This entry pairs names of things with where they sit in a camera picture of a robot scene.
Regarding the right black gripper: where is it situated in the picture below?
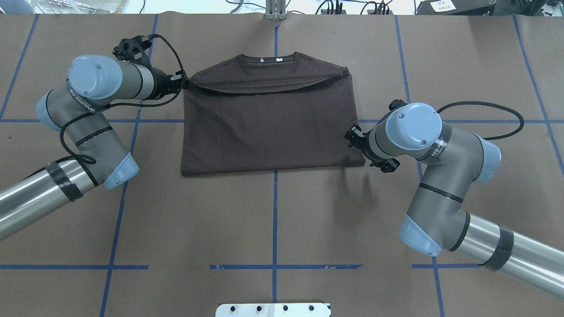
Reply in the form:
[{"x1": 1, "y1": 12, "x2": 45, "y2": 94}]
[{"x1": 345, "y1": 124, "x2": 401, "y2": 173}]

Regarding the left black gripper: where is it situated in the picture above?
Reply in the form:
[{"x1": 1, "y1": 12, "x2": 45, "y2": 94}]
[{"x1": 152, "y1": 70, "x2": 189, "y2": 99}]

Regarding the dark brown t-shirt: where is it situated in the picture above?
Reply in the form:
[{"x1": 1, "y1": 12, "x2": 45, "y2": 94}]
[{"x1": 181, "y1": 52, "x2": 365, "y2": 177}]

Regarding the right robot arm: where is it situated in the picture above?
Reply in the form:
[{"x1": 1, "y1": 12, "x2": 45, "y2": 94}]
[{"x1": 344, "y1": 99, "x2": 564, "y2": 299}]

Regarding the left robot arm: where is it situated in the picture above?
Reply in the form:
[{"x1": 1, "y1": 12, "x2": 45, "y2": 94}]
[{"x1": 1, "y1": 55, "x2": 188, "y2": 240}]

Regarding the blue tape line right lengthwise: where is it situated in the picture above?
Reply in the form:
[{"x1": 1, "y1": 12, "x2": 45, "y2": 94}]
[{"x1": 393, "y1": 15, "x2": 445, "y2": 317}]

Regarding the blue tape line lengthwise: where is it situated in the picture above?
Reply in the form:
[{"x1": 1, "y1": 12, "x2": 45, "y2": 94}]
[
  {"x1": 100, "y1": 14, "x2": 159, "y2": 317},
  {"x1": 393, "y1": 15, "x2": 445, "y2": 317}
]

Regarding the brown paper table cover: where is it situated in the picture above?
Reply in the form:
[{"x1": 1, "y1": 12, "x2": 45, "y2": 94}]
[{"x1": 1, "y1": 12, "x2": 563, "y2": 317}]

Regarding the blue tape centre short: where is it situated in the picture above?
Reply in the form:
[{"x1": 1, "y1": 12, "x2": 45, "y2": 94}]
[{"x1": 271, "y1": 26, "x2": 279, "y2": 303}]

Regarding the white mounting plate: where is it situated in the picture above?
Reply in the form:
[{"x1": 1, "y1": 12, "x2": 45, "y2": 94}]
[{"x1": 215, "y1": 302, "x2": 332, "y2": 317}]

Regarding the blue tape line left lengthwise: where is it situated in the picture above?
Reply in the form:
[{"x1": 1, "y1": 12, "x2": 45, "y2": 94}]
[{"x1": 100, "y1": 14, "x2": 159, "y2": 317}]

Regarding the blue tape line near crosswise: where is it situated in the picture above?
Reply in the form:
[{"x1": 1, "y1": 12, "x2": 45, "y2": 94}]
[{"x1": 0, "y1": 263, "x2": 479, "y2": 270}]

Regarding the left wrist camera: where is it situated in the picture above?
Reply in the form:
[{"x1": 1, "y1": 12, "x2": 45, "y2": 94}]
[{"x1": 112, "y1": 35, "x2": 152, "y2": 65}]

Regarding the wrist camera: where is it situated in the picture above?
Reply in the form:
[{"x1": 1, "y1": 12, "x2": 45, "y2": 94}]
[
  {"x1": 388, "y1": 99, "x2": 408, "y2": 112},
  {"x1": 112, "y1": 35, "x2": 152, "y2": 65}
]

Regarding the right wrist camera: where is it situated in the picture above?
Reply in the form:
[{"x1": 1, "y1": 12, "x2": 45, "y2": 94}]
[{"x1": 388, "y1": 99, "x2": 408, "y2": 112}]

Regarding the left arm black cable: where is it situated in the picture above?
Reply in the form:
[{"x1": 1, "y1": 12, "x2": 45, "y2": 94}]
[{"x1": 59, "y1": 34, "x2": 187, "y2": 165}]

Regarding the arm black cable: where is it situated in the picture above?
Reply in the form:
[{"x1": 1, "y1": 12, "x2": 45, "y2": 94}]
[
  {"x1": 436, "y1": 101, "x2": 525, "y2": 141},
  {"x1": 59, "y1": 34, "x2": 187, "y2": 165}
]

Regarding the aluminium frame post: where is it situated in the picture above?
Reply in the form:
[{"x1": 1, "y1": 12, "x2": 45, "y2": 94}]
[{"x1": 265, "y1": 0, "x2": 289, "y2": 20}]

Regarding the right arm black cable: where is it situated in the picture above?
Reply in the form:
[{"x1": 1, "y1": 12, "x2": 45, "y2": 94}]
[{"x1": 436, "y1": 101, "x2": 525, "y2": 141}]

